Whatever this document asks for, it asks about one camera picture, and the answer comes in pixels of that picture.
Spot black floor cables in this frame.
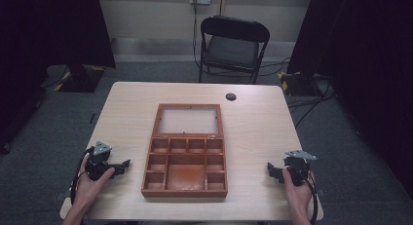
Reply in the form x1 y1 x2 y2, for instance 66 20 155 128
259 56 339 130

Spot black yellow-striped stand base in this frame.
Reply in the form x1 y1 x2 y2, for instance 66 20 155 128
278 70 325 96

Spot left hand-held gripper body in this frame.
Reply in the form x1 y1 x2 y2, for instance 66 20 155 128
85 140 115 182

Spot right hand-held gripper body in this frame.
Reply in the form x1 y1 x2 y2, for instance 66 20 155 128
282 149 318 188

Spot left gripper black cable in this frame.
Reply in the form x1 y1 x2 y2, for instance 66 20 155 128
69 146 95 206

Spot dark curtain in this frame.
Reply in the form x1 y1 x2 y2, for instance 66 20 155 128
0 0 117 155
286 0 413 200

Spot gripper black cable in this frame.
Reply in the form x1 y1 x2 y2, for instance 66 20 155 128
301 171 319 225
69 146 95 206

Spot black folding chair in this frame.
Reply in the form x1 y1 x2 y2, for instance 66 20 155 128
198 16 271 85

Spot person's right hand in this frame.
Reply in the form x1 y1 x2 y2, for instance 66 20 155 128
282 168 317 216

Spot brown wooden compartment box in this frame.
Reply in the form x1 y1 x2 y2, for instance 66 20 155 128
140 103 229 198

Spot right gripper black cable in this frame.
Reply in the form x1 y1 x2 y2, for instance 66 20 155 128
301 171 319 225

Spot person's left hand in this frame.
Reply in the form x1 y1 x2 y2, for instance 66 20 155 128
76 152 116 209

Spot black cable from socket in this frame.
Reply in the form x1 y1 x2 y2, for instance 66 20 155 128
192 0 208 70

